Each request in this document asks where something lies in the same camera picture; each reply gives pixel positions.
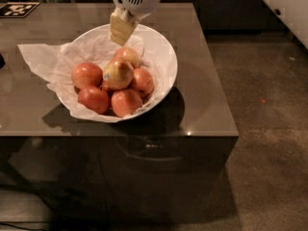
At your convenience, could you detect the black white fiducial marker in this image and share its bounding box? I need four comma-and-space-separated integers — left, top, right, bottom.
0, 2, 39, 18

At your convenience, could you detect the white tissue paper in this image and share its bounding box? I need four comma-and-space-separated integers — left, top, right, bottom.
17, 32, 167, 123

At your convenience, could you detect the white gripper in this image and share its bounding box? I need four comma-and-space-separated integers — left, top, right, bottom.
110, 0, 161, 46

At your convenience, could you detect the dark object at left edge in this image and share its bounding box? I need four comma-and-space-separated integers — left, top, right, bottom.
0, 53, 6, 69

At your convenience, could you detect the black cable on floor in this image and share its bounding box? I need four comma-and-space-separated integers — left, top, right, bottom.
0, 221, 46, 231

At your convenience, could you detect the red apple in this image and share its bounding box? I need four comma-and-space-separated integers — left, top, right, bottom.
130, 68, 154, 98
111, 89, 142, 117
114, 47, 140, 68
78, 86, 110, 115
103, 57, 134, 90
71, 62, 103, 90

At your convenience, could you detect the white bowl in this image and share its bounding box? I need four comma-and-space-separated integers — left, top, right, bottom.
48, 24, 178, 123

